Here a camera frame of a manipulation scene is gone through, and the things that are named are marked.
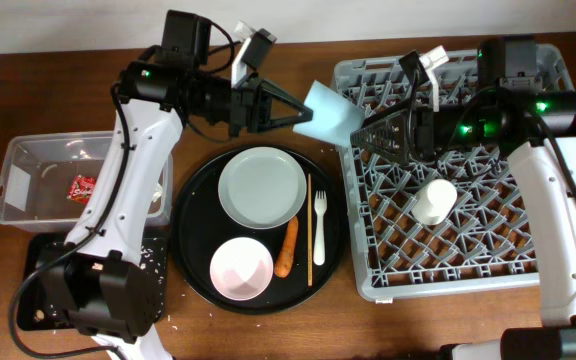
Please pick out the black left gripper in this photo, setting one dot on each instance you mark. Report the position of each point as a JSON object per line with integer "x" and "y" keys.
{"x": 250, "y": 101}

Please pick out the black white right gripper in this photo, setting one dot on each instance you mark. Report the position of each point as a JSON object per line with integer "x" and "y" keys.
{"x": 424, "y": 135}

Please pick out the light blue plastic cup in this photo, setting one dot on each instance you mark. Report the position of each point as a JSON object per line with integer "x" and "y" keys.
{"x": 334, "y": 117}

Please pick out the white paper cup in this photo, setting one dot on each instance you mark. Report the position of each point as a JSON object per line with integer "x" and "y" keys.
{"x": 434, "y": 202}

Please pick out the grey round plate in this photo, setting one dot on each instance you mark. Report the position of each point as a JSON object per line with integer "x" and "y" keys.
{"x": 262, "y": 187}

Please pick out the white plastic fork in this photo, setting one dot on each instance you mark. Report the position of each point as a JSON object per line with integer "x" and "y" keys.
{"x": 320, "y": 207}

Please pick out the wooden chopstick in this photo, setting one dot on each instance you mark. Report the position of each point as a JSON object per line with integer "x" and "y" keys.
{"x": 309, "y": 232}

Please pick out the pink bowl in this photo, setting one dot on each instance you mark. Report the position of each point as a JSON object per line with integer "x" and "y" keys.
{"x": 241, "y": 269}

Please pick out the red snack wrapper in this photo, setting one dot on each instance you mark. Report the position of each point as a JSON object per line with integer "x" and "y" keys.
{"x": 81, "y": 189}

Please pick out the white tissue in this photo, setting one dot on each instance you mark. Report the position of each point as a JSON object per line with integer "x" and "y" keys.
{"x": 157, "y": 194}

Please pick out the peanut shells and rice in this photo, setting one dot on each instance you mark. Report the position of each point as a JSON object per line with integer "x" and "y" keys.
{"x": 37, "y": 313}

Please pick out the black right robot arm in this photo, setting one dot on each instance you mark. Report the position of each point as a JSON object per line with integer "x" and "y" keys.
{"x": 546, "y": 177}

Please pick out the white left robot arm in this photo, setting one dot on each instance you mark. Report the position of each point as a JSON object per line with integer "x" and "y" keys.
{"x": 93, "y": 279}

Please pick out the grey dishwasher rack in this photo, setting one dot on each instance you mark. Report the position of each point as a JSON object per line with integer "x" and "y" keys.
{"x": 483, "y": 244}

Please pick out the black round tray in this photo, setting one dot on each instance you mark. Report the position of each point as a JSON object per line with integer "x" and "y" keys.
{"x": 199, "y": 226}

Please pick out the orange carrot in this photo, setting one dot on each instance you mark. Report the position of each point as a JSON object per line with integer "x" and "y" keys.
{"x": 283, "y": 265}

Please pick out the black rectangular tray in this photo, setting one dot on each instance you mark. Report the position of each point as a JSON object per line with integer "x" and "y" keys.
{"x": 44, "y": 238}

